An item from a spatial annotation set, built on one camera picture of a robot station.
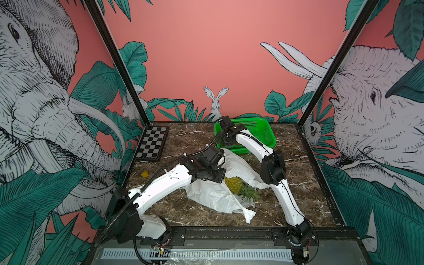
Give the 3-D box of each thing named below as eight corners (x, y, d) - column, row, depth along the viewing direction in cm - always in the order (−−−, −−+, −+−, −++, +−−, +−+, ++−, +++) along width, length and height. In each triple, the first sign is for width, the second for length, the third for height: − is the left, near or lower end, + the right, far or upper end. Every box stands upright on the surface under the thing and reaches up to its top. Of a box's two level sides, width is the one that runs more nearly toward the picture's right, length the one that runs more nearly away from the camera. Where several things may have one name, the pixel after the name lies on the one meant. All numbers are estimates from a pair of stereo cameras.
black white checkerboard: (137, 160, 102) (135, 157, 99) (148, 128, 119) (147, 125, 117) (159, 160, 102) (158, 158, 100) (168, 129, 119) (167, 126, 117)
